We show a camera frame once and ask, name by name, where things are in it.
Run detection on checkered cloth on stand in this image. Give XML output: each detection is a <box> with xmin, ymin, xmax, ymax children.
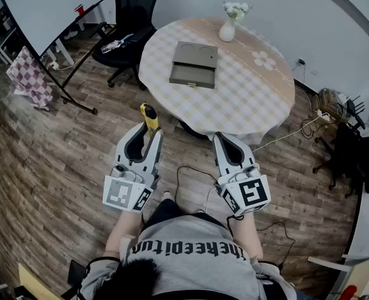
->
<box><xmin>5</xmin><ymin>46</ymin><xmax>54</xmax><ymax>109</ymax></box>

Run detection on black router with antennas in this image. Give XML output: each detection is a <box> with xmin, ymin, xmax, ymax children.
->
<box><xmin>346</xmin><ymin>94</ymin><xmax>367</xmax><ymax>116</ymax></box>

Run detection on round table with checkered cloth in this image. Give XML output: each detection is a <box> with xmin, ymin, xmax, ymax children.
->
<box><xmin>138</xmin><ymin>17</ymin><xmax>296</xmax><ymax>142</ymax></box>

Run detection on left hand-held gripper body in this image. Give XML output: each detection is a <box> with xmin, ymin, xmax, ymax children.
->
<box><xmin>102</xmin><ymin>163</ymin><xmax>159</xmax><ymax>213</ymax></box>

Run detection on black floor cable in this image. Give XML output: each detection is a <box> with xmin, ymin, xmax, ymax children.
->
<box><xmin>174</xmin><ymin>166</ymin><xmax>219</xmax><ymax>206</ymax></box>

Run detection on light wooden board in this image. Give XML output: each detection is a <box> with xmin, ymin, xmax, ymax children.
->
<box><xmin>307</xmin><ymin>253</ymin><xmax>369</xmax><ymax>300</ymax></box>

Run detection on person's grey printed shirt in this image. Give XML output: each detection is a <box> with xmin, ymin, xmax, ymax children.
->
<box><xmin>78</xmin><ymin>214</ymin><xmax>298</xmax><ymax>300</ymax></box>

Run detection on long white cable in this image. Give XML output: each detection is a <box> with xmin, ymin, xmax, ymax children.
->
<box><xmin>252</xmin><ymin>114</ymin><xmax>323</xmax><ymax>153</ymax></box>

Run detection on white desk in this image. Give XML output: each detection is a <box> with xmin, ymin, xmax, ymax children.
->
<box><xmin>0</xmin><ymin>26</ymin><xmax>19</xmax><ymax>65</ymax></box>

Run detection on white flower bunch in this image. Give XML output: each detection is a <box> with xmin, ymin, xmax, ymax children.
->
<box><xmin>222</xmin><ymin>1</ymin><xmax>254</xmax><ymax>23</ymax></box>

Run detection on grey drawer box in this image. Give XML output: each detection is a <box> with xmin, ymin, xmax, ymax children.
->
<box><xmin>168</xmin><ymin>41</ymin><xmax>219</xmax><ymax>89</ymax></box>

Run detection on person's left forearm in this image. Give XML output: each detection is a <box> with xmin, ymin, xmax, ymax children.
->
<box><xmin>104</xmin><ymin>209</ymin><xmax>141</xmax><ymax>258</ymax></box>

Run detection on black swivel chair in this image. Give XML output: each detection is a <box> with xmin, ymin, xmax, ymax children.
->
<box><xmin>312</xmin><ymin>122</ymin><xmax>369</xmax><ymax>199</ymax></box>

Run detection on yellow small knife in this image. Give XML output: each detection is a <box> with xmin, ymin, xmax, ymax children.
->
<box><xmin>139</xmin><ymin>102</ymin><xmax>159</xmax><ymax>139</ymax></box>

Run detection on red tool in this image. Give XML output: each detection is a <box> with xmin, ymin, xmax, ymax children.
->
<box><xmin>340</xmin><ymin>284</ymin><xmax>359</xmax><ymax>300</ymax></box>

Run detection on white ribbed vase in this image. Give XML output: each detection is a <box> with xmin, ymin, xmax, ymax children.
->
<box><xmin>218</xmin><ymin>17</ymin><xmax>236</xmax><ymax>43</ymax></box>

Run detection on clear plastic packet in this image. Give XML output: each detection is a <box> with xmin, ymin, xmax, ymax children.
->
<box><xmin>101</xmin><ymin>33</ymin><xmax>134</xmax><ymax>54</ymax></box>

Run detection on black flat tablet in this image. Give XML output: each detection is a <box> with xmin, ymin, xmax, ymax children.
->
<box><xmin>67</xmin><ymin>259</ymin><xmax>88</xmax><ymax>286</ymax></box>

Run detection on yellow board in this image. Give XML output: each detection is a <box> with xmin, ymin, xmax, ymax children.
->
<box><xmin>18</xmin><ymin>262</ymin><xmax>64</xmax><ymax>300</ymax></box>

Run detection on whiteboard on black stand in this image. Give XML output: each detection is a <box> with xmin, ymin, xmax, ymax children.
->
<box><xmin>0</xmin><ymin>0</ymin><xmax>115</xmax><ymax>116</ymax></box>

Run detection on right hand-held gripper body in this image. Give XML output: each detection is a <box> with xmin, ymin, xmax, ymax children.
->
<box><xmin>217</xmin><ymin>166</ymin><xmax>272</xmax><ymax>217</ymax></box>

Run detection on black cable with adapter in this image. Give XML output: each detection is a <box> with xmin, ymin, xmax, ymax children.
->
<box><xmin>226</xmin><ymin>214</ymin><xmax>297</xmax><ymax>268</ymax></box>

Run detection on wire basket of cables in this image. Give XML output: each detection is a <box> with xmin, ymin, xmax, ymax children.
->
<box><xmin>315</xmin><ymin>87</ymin><xmax>350</xmax><ymax>122</ymax></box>

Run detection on person's black trousers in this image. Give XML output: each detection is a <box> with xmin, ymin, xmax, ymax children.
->
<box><xmin>143</xmin><ymin>198</ymin><xmax>228</xmax><ymax>231</ymax></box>

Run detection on person's right forearm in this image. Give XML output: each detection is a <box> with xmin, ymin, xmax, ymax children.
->
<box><xmin>231</xmin><ymin>212</ymin><xmax>264</xmax><ymax>261</ymax></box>

